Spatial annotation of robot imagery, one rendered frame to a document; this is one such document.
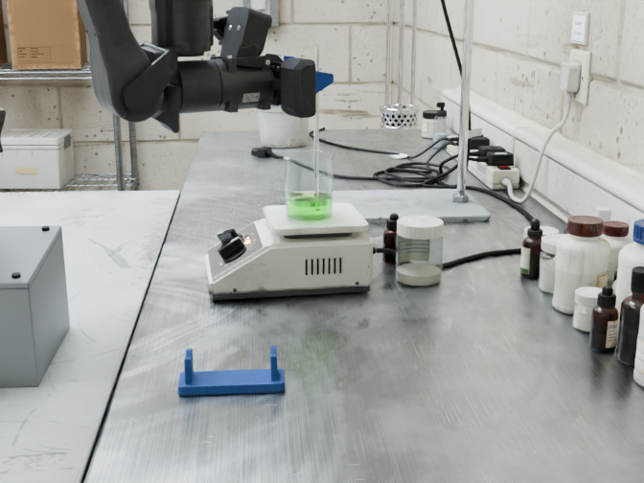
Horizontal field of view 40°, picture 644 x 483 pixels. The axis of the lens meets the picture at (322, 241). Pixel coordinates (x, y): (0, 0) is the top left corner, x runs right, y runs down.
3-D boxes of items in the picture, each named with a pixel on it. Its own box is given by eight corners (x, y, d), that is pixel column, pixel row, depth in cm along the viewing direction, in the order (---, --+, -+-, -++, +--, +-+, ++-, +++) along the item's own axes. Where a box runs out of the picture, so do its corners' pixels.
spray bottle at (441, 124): (438, 149, 207) (440, 103, 204) (429, 147, 210) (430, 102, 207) (451, 148, 208) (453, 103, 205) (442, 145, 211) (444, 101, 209)
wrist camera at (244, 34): (232, 71, 96) (228, 8, 94) (202, 67, 102) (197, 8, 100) (280, 66, 99) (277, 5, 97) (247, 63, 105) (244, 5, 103)
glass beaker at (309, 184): (284, 215, 114) (283, 149, 111) (333, 214, 114) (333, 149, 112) (283, 229, 107) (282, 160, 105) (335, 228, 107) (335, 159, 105)
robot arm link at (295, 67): (249, 123, 92) (248, 62, 90) (181, 103, 107) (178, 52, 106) (318, 117, 96) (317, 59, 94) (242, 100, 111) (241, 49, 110)
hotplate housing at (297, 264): (210, 304, 106) (207, 240, 104) (205, 270, 119) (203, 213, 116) (390, 293, 110) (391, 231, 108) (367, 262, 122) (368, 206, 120)
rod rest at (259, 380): (177, 397, 82) (175, 360, 81) (180, 380, 86) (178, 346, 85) (285, 393, 83) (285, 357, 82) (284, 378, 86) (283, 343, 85)
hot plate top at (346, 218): (272, 236, 106) (272, 229, 106) (262, 212, 117) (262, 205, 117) (370, 232, 108) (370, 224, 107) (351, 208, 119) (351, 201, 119)
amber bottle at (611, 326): (586, 351, 93) (592, 287, 91) (590, 341, 95) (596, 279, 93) (613, 355, 92) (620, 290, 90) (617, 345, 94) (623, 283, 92)
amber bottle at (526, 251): (543, 273, 118) (547, 216, 115) (543, 280, 115) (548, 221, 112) (519, 271, 118) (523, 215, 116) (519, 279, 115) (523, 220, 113)
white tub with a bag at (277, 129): (248, 141, 217) (246, 52, 211) (304, 138, 221) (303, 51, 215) (262, 151, 204) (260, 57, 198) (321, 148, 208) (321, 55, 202)
